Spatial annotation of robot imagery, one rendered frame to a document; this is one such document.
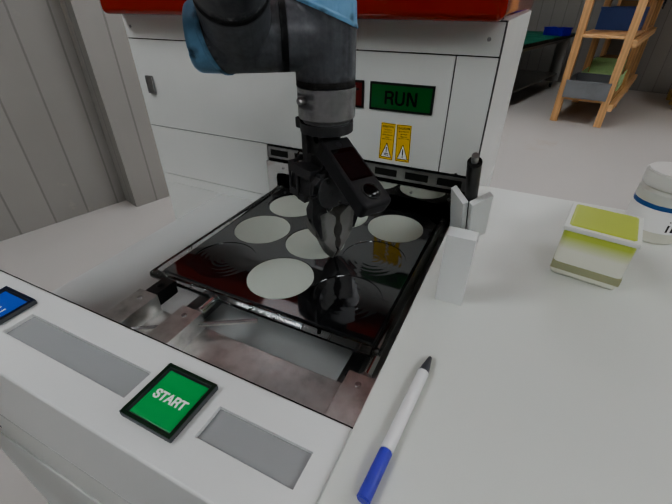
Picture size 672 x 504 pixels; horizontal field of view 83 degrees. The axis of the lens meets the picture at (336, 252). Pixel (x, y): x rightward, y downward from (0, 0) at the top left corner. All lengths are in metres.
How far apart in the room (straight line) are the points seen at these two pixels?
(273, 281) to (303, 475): 0.32
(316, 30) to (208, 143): 0.59
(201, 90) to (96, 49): 1.92
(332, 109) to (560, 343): 0.36
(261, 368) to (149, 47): 0.81
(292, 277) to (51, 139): 2.57
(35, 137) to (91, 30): 0.72
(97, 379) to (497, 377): 0.36
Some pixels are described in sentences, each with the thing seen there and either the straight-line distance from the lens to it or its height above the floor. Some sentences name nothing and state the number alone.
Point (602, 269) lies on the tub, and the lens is 0.53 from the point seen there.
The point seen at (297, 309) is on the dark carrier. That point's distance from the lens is 0.52.
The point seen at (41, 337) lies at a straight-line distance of 0.51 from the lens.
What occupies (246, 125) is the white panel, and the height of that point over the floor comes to 1.01.
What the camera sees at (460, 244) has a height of 1.04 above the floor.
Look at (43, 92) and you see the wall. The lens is 2.98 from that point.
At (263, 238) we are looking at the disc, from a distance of 0.68.
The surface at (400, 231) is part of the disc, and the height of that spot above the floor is 0.90.
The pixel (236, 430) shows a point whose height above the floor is 0.96.
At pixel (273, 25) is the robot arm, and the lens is 0.48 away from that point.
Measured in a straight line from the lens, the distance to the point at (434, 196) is 0.76.
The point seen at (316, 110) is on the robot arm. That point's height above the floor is 1.13.
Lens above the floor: 1.25
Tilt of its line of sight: 34 degrees down
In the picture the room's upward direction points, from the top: straight up
